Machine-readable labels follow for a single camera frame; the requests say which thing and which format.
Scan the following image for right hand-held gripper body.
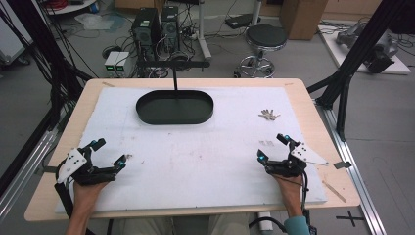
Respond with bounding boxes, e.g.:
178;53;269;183
265;142;330;179

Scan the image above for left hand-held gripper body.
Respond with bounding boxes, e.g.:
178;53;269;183
56;146;117;187

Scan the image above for bunch of silver keys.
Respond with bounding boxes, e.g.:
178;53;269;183
257;108;282;121

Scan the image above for black oval tray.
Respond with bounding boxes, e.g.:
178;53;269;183
135;89;215;125

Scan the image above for person's left hand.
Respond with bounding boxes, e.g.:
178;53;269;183
71;180;111;213

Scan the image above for person's right hand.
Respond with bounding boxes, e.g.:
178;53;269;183
271;172;305;212

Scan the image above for grey tape piece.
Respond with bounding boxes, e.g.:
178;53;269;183
333;160;353;170

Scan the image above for thin wooden stick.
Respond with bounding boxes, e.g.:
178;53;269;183
322;180;347;204

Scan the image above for white foam mat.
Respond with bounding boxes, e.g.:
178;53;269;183
54;85;328;214

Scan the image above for person's beige pants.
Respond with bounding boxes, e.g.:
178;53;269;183
112;212;259;235

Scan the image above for black tape cross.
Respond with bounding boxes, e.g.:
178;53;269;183
335;210;365;228

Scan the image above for white power unit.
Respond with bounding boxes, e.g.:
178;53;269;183
104;50;121;74
115;51;132;74

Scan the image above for black round stool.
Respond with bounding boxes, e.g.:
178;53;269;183
235;23;289;79

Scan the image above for white floor board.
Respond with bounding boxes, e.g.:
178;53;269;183
317;23;412;75

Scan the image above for black computer tower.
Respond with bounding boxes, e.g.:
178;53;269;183
131;7;162;63
160;5;181;56

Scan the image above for brown cardboard box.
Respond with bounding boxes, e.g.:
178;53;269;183
279;0;329;41

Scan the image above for clear plastic sheet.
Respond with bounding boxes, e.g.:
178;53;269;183
73;12;115;31

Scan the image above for black flat device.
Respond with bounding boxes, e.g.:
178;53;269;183
224;13;262;30

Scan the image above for grey robot device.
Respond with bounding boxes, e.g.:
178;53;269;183
335;22;399;74

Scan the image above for white desk leg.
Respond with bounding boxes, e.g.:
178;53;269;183
196;0;212;62

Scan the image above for white round table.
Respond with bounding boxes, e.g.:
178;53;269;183
44;0;99;16

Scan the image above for aluminium rail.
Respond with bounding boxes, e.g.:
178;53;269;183
0;129;61;223
314;97;389;235

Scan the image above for black metal frame post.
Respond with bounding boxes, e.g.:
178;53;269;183
0;0;94;133
306;0;415;142

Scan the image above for black camera stand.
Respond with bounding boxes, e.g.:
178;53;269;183
136;59;211;93

